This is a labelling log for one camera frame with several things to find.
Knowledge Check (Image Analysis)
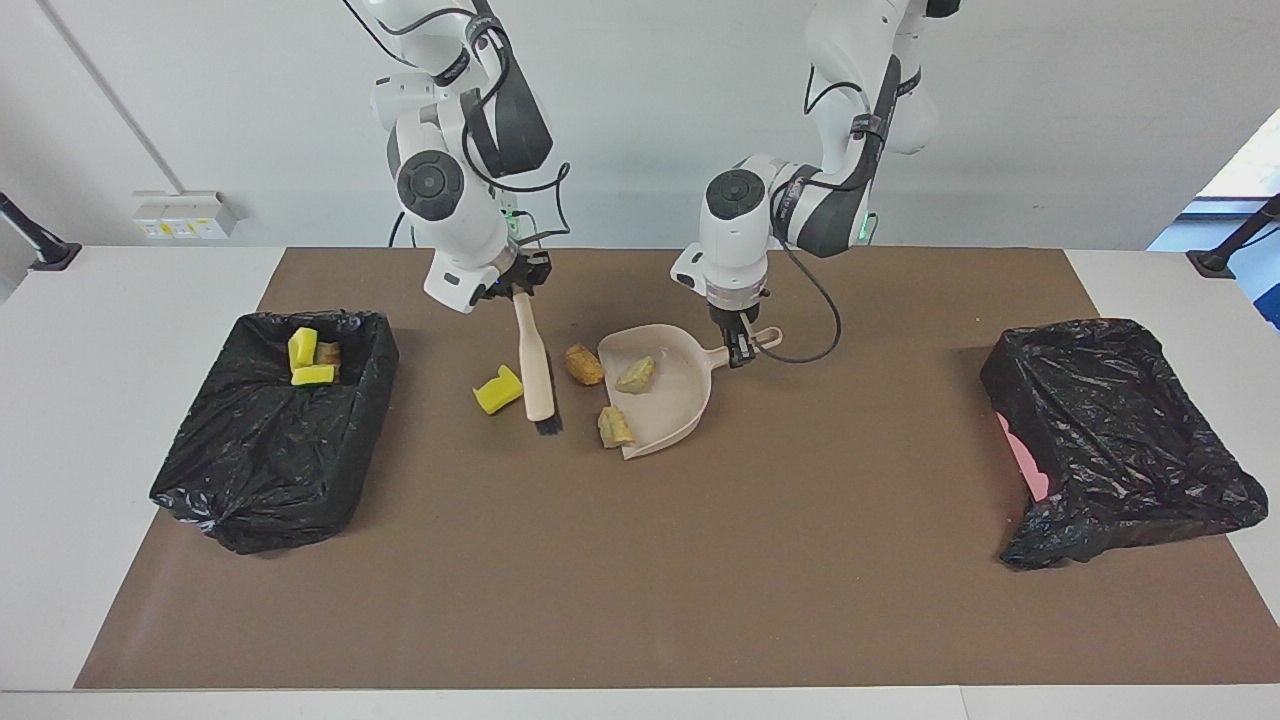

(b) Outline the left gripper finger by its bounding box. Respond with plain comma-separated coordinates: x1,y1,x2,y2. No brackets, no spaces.
721,317,757,370

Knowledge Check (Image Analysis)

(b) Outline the beige plastic dustpan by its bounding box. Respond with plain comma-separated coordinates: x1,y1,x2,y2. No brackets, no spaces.
597,323,784,460

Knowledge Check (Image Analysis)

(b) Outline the beige hand brush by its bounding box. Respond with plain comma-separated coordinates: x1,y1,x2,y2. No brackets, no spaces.
512,290,563,436

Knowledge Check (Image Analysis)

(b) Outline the pink plastic bin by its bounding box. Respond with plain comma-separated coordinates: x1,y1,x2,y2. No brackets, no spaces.
995,412,1053,503

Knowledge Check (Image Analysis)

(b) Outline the black bag covered bin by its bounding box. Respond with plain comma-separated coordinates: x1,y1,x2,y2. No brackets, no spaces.
150,309,400,555

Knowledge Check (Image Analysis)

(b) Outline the brown table mat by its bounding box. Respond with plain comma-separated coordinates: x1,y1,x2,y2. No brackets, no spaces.
75,247,1280,689

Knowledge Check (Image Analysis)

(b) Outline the black garbage bag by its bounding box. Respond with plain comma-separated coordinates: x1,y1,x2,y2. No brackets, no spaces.
980,318,1269,571

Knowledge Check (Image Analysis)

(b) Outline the black stand leg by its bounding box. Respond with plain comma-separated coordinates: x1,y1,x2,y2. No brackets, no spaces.
0,192,83,272
1187,193,1280,279

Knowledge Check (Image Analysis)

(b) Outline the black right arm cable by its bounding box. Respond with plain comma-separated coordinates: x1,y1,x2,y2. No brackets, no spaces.
340,0,572,247

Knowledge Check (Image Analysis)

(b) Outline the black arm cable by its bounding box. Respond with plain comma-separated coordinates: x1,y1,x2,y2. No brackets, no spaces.
340,0,572,247
760,60,901,366

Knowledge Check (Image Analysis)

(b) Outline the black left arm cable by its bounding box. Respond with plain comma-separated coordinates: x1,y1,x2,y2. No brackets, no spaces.
760,60,901,366

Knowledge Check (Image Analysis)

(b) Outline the white wall socket box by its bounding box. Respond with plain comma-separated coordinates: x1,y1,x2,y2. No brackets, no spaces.
133,191,238,240

